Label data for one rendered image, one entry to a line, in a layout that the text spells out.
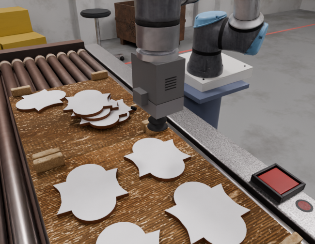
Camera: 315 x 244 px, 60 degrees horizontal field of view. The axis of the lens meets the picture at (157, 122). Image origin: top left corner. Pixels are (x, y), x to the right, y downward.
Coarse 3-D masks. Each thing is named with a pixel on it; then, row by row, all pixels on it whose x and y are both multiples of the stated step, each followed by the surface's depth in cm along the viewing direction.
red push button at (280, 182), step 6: (276, 168) 60; (264, 174) 58; (270, 174) 58; (276, 174) 58; (282, 174) 58; (264, 180) 57; (270, 180) 57; (276, 180) 57; (282, 180) 57; (288, 180) 57; (270, 186) 55; (276, 186) 55; (282, 186) 55; (288, 186) 55; (294, 186) 55; (282, 192) 54
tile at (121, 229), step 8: (112, 224) 46; (120, 224) 46; (128, 224) 46; (104, 232) 44; (112, 232) 44; (120, 232) 44; (128, 232) 44; (136, 232) 44; (152, 232) 44; (104, 240) 43; (112, 240) 43; (120, 240) 43; (128, 240) 43; (136, 240) 43; (144, 240) 43; (152, 240) 43
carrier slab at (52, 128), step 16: (96, 80) 99; (112, 80) 99; (112, 96) 88; (128, 96) 88; (16, 112) 79; (32, 112) 79; (48, 112) 79; (144, 112) 79; (32, 128) 72; (48, 128) 72; (64, 128) 72; (80, 128) 72; (96, 128) 72; (112, 128) 72; (128, 128) 72; (32, 144) 66; (48, 144) 66; (64, 144) 66; (80, 144) 66; (96, 144) 66; (32, 160) 61
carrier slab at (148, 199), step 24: (120, 144) 66; (72, 168) 59; (120, 168) 59; (192, 168) 59; (48, 192) 53; (144, 192) 53; (168, 192) 53; (240, 192) 53; (48, 216) 48; (72, 216) 48; (120, 216) 48; (144, 216) 48; (168, 216) 48; (264, 216) 48; (72, 240) 44; (96, 240) 44; (168, 240) 44; (264, 240) 44
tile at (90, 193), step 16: (80, 176) 55; (96, 176) 55; (112, 176) 55; (64, 192) 52; (80, 192) 52; (96, 192) 52; (112, 192) 52; (64, 208) 48; (80, 208) 48; (96, 208) 48; (112, 208) 48
